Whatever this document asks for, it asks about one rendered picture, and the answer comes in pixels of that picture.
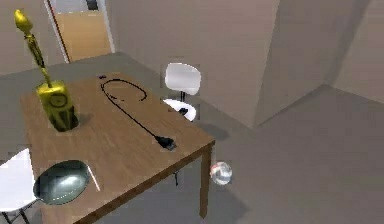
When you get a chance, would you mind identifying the white thin stick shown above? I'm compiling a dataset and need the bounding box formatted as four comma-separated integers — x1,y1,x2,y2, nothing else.
86,165,102,193

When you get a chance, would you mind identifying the black looped cord with plug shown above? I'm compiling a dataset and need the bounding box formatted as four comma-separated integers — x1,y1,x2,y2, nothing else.
100,78,178,152

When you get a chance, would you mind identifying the white chair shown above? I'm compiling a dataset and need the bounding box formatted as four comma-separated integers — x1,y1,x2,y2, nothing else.
161,62,203,123
0,147,43,224

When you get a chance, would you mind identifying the brown room door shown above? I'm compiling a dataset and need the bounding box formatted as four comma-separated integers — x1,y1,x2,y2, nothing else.
45,0,72,65

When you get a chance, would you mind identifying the dark grey round pan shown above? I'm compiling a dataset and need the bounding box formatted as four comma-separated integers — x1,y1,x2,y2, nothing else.
32,159,91,206

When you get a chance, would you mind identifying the brown wooden table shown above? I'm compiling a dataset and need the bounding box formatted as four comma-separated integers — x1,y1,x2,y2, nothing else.
19,71,216,224

